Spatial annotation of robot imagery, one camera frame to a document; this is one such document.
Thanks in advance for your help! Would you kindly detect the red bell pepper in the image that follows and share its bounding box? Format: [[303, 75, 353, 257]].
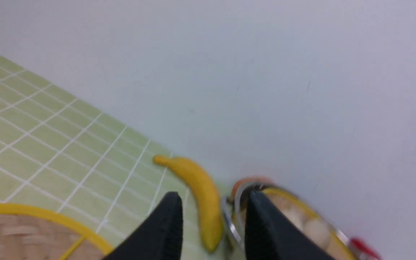
[[348, 237, 382, 260]]

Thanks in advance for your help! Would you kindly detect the yellow bamboo steamer lid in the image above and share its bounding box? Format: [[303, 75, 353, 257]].
[[0, 203, 114, 260]]

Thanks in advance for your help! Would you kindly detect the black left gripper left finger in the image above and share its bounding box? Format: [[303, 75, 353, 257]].
[[103, 191, 183, 260]]

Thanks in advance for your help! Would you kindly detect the orange fruit behind pot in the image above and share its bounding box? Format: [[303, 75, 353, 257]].
[[231, 175, 275, 197]]

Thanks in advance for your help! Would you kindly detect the yellow banana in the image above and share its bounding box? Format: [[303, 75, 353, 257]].
[[152, 155, 224, 253]]

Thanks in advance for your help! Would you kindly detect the stainless steel pot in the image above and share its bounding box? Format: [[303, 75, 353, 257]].
[[221, 183, 351, 260]]

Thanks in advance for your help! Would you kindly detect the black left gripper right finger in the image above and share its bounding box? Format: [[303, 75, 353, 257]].
[[245, 191, 332, 260]]

